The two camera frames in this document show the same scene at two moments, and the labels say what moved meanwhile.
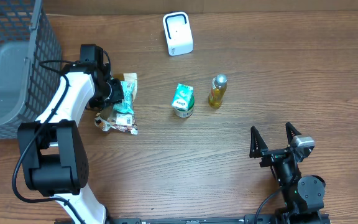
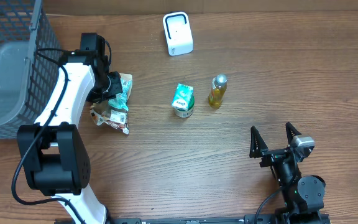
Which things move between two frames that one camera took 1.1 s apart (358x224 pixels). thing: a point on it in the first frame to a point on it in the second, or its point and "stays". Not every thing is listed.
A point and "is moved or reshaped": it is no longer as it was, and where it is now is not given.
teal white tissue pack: (182, 96) stays
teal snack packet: (126, 106) is moved or reshaped
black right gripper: (259, 149) stays
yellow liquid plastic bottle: (218, 88) stays
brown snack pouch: (109, 117) is moved or reshaped
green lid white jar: (182, 113) stays
